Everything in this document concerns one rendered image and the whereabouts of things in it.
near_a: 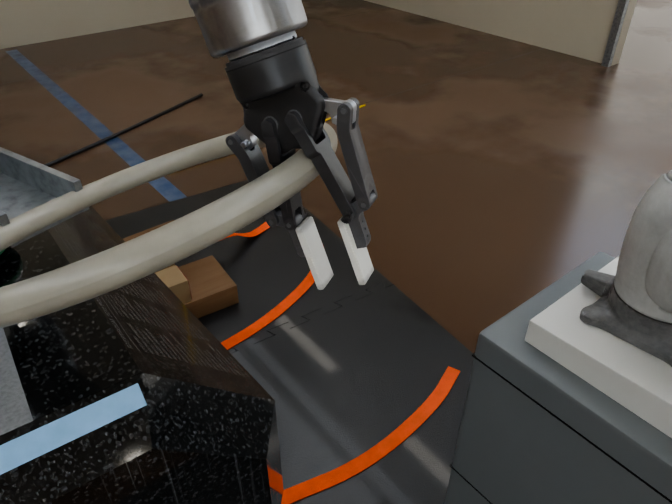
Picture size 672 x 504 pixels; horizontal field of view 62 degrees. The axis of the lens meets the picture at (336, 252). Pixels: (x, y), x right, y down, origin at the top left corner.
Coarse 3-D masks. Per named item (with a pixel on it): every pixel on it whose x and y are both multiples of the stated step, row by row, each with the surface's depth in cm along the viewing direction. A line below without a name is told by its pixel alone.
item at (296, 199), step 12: (264, 120) 50; (264, 132) 51; (276, 132) 51; (276, 144) 51; (276, 156) 52; (288, 156) 53; (300, 192) 56; (288, 204) 54; (300, 204) 56; (288, 216) 55; (288, 228) 56
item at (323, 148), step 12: (288, 120) 49; (300, 120) 49; (300, 132) 50; (324, 132) 52; (300, 144) 50; (312, 144) 50; (324, 144) 52; (312, 156) 51; (324, 156) 51; (336, 156) 53; (324, 168) 51; (336, 168) 52; (324, 180) 52; (336, 180) 51; (348, 180) 53; (336, 192) 52; (348, 192) 53; (336, 204) 52; (348, 204) 52; (348, 216) 52
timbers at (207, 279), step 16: (160, 224) 257; (128, 240) 246; (208, 256) 235; (192, 272) 226; (208, 272) 226; (224, 272) 226; (192, 288) 218; (208, 288) 218; (224, 288) 218; (192, 304) 212; (208, 304) 216; (224, 304) 221
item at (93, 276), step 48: (336, 144) 59; (96, 192) 82; (240, 192) 46; (288, 192) 49; (0, 240) 72; (144, 240) 42; (192, 240) 43; (0, 288) 42; (48, 288) 41; (96, 288) 41
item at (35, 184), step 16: (0, 160) 90; (16, 160) 87; (32, 160) 86; (0, 176) 91; (16, 176) 90; (32, 176) 86; (48, 176) 83; (64, 176) 81; (0, 192) 87; (16, 192) 87; (32, 192) 87; (48, 192) 86; (64, 192) 83; (0, 208) 83; (16, 208) 83; (32, 208) 83; (0, 224) 73
